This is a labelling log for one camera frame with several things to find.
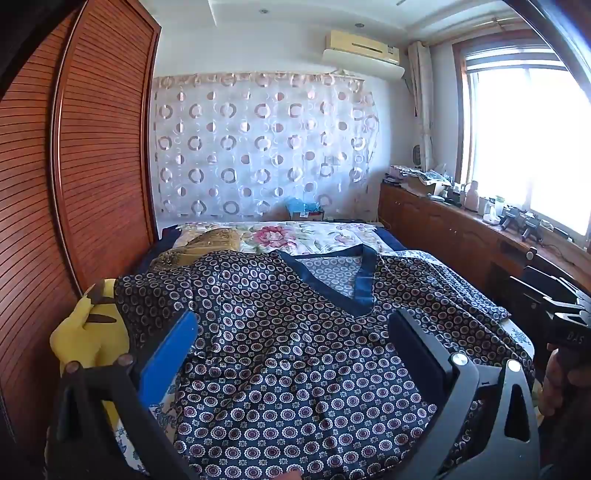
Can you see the white window curtain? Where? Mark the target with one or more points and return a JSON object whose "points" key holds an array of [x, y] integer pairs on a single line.
{"points": [[422, 106]]}

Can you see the grey round desk fan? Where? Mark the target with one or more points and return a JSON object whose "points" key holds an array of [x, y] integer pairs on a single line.
{"points": [[418, 156]]}

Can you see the pile of patterned cloths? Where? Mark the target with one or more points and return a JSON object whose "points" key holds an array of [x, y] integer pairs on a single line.
{"points": [[415, 171]]}

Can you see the blue item on box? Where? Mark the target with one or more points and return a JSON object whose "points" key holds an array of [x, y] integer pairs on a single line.
{"points": [[304, 207]]}

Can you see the wooden framed window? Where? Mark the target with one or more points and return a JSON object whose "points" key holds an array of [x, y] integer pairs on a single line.
{"points": [[531, 138]]}

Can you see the long wooden cabinet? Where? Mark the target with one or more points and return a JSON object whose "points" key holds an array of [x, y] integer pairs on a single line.
{"points": [[438, 221]]}

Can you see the beige wall air conditioner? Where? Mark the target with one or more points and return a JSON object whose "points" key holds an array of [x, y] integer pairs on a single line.
{"points": [[360, 57]]}

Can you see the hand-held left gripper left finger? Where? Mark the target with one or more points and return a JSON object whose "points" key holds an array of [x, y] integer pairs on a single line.
{"points": [[168, 360]]}

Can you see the sheer circle-patterned curtain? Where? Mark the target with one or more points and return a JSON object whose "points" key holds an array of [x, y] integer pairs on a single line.
{"points": [[258, 147]]}

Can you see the wooden louvered wardrobe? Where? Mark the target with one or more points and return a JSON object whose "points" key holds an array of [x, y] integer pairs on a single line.
{"points": [[92, 161]]}

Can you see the white jug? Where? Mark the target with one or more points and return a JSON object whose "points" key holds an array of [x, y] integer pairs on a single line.
{"points": [[472, 197]]}

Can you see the navy patterned shirt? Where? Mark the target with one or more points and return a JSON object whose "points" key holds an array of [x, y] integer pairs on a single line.
{"points": [[295, 369]]}

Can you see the gold patterned cushion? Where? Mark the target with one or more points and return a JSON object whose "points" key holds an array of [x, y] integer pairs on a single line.
{"points": [[212, 242]]}

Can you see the yellow plush toy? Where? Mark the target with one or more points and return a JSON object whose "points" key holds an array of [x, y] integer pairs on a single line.
{"points": [[87, 332]]}

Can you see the pink floral bed blanket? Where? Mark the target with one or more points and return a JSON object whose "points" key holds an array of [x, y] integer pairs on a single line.
{"points": [[286, 235]]}

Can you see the person's right hand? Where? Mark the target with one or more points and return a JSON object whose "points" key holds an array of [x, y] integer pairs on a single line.
{"points": [[550, 383]]}

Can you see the open cardboard box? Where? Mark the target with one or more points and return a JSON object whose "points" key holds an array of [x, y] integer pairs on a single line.
{"points": [[422, 184]]}

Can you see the black handheld device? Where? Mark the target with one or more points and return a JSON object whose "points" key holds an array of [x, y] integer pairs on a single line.
{"points": [[531, 228], [510, 217]]}

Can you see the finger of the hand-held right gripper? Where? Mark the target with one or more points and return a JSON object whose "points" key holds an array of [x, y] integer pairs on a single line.
{"points": [[549, 279]]}

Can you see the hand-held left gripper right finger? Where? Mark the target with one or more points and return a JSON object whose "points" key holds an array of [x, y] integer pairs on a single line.
{"points": [[415, 341]]}

